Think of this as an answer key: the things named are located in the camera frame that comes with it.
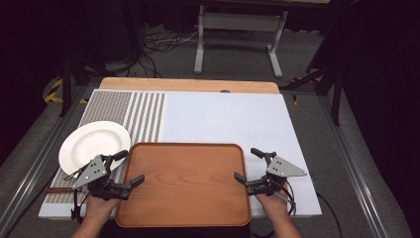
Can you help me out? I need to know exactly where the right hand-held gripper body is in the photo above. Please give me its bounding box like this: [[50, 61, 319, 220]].
[[245, 151, 308, 196]]

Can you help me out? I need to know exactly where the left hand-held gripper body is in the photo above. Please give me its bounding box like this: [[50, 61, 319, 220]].
[[71, 154, 132, 202]]

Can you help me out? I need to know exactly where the brown wooden tray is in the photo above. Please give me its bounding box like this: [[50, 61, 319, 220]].
[[115, 142, 252, 228]]

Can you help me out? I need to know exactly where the person's right hand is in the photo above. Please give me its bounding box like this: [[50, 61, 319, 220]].
[[255, 183, 294, 216]]

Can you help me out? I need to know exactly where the person's left hand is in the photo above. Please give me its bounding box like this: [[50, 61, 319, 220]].
[[83, 193, 122, 220]]

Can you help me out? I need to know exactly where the white round plate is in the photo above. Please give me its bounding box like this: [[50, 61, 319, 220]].
[[57, 120, 132, 177]]

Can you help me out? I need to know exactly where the white table board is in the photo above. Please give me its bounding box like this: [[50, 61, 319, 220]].
[[38, 88, 323, 220]]

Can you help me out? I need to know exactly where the grey woven placemat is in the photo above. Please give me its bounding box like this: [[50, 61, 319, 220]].
[[44, 90, 166, 204]]

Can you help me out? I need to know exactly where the yellow black floor tape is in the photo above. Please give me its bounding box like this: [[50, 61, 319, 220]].
[[44, 77, 89, 105]]

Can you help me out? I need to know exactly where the black metal stand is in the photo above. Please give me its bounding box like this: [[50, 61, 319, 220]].
[[58, 54, 112, 118], [280, 63, 344, 127]]

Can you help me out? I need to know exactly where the wooden table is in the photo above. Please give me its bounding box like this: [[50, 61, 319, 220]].
[[98, 76, 281, 95]]

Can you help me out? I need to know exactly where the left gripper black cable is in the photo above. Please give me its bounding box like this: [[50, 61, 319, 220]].
[[70, 187, 84, 223]]

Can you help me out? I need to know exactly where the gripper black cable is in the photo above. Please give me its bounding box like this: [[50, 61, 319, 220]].
[[70, 187, 84, 223], [278, 178, 344, 238]]

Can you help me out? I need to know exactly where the grey metal floor rail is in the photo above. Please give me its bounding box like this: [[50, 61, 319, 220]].
[[317, 95, 388, 238], [0, 86, 87, 229]]

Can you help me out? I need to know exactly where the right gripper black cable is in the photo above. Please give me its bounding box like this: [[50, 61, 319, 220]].
[[278, 178, 344, 238]]

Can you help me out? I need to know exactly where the tangle of floor cables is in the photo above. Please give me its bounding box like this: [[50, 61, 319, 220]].
[[140, 29, 200, 79]]

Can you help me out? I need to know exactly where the white metal stand frame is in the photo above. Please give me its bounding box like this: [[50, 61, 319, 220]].
[[193, 4, 289, 79]]

